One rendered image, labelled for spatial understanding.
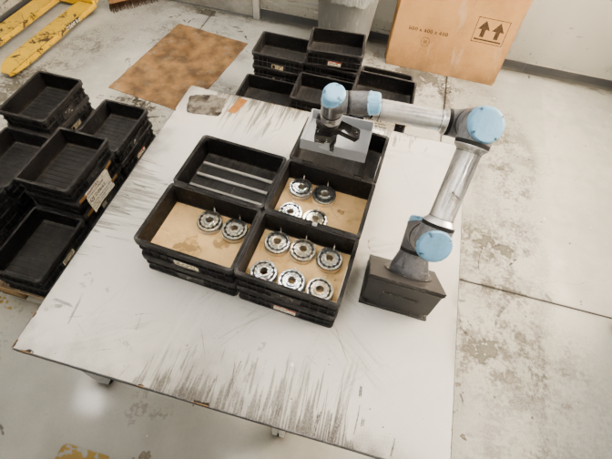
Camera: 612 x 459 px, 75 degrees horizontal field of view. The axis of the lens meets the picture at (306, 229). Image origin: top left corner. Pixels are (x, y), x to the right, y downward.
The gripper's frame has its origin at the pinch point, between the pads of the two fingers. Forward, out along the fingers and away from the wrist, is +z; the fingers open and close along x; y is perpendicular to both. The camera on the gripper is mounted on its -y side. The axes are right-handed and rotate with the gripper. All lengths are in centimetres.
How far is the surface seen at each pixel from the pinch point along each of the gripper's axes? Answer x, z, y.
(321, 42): -145, 102, 29
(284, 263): 46.7, 12.4, 9.9
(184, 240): 46, 12, 51
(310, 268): 46.5, 12.5, -0.2
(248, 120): -36, 49, 50
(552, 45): -227, 147, -168
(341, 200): 11.7, 22.5, -7.7
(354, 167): -8.9, 28.6, -10.7
